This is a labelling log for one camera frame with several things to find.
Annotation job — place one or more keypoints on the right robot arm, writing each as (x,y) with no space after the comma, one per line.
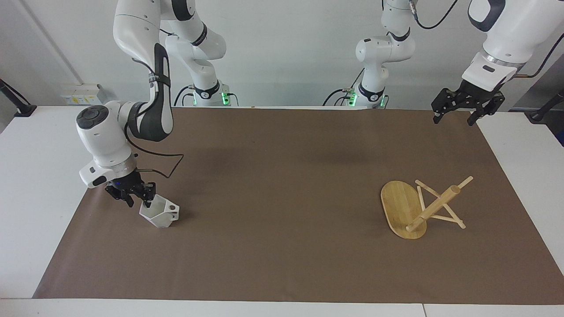
(105,145)

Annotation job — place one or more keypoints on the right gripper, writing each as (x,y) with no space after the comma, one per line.
(127,181)

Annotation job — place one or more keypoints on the white angular cup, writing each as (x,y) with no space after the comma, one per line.
(159,215)

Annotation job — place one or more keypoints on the black stand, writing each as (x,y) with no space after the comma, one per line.
(20,105)
(544,110)

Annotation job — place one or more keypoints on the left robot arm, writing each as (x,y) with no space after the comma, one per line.
(383,48)

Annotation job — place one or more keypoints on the wooden cup rack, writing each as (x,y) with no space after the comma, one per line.
(402,207)

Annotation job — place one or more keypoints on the white wall socket box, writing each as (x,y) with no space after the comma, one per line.
(83,94)

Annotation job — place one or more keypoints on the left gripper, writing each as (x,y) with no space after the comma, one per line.
(476,92)

